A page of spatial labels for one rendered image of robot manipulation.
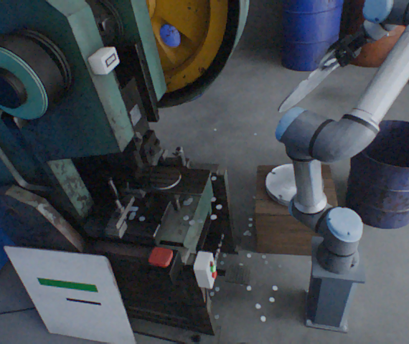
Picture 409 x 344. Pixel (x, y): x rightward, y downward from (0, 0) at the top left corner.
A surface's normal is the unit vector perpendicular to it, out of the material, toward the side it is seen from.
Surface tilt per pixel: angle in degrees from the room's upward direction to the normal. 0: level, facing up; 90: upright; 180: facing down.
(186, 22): 90
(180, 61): 90
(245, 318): 0
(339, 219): 7
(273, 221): 90
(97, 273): 78
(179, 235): 0
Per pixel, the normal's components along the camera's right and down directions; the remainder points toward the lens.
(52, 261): -0.23, 0.51
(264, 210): -0.15, -0.73
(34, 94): -0.26, 0.67
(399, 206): -0.02, 0.70
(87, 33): 0.95, 0.07
